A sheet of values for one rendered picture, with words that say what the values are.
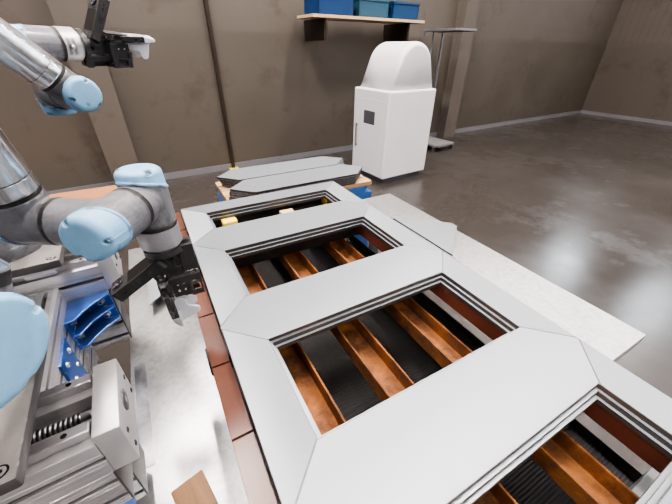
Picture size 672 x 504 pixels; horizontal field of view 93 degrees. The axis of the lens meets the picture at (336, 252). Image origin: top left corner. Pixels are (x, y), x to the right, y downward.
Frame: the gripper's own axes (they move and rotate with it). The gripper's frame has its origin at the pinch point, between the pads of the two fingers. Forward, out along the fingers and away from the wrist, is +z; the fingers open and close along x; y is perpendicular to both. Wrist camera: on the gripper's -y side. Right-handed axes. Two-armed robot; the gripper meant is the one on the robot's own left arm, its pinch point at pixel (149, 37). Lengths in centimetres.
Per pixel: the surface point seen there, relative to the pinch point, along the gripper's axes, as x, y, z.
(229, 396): 79, 53, -46
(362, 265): 80, 50, 8
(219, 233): 26, 58, -3
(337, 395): 91, 79, -18
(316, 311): 80, 50, -17
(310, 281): 71, 51, -8
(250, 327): 70, 51, -31
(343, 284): 80, 50, -4
